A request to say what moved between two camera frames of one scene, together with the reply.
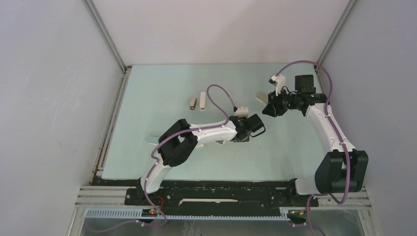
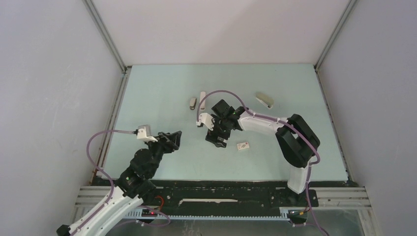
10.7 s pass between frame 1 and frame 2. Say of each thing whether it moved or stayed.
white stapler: stayed
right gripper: moved
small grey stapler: stayed
